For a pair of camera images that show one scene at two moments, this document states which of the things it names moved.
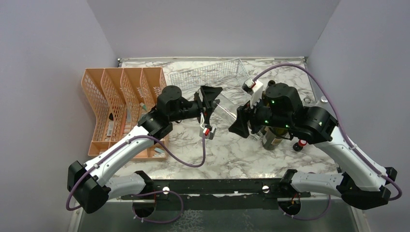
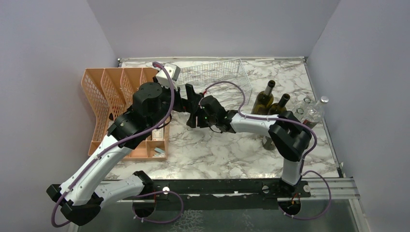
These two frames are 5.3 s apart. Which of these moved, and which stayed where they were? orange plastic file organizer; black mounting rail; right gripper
Moved: right gripper
Stayed: orange plastic file organizer; black mounting rail
